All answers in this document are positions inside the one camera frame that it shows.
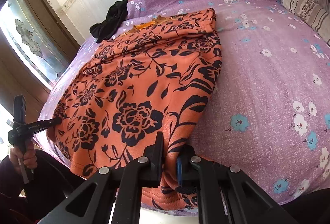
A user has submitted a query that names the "person's left hand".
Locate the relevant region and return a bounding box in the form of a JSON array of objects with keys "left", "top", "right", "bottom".
[{"left": 9, "top": 140, "right": 38, "bottom": 174}]

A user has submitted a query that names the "orange black floral garment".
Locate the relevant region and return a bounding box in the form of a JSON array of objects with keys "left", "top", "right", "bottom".
[{"left": 47, "top": 8, "right": 222, "bottom": 210}]

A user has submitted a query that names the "wooden door with glass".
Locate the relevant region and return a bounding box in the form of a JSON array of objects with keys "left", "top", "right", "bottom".
[{"left": 1, "top": 0, "right": 79, "bottom": 122}]

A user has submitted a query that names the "purple floral bed sheet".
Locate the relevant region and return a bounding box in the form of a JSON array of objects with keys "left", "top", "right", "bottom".
[{"left": 36, "top": 0, "right": 329, "bottom": 216}]

